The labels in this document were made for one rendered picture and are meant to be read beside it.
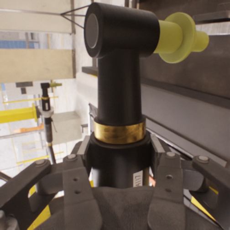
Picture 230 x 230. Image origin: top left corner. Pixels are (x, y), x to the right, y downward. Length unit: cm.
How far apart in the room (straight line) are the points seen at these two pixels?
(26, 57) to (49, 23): 100
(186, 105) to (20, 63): 452
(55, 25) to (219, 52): 448
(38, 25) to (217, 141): 458
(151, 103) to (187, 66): 16
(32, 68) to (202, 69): 448
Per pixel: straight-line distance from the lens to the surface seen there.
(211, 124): 42
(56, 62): 486
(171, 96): 48
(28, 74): 480
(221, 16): 54
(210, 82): 54
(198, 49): 18
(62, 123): 504
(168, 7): 99
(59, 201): 18
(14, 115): 102
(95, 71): 89
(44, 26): 476
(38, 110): 102
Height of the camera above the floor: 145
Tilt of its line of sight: 28 degrees down
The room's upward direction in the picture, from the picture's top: 100 degrees counter-clockwise
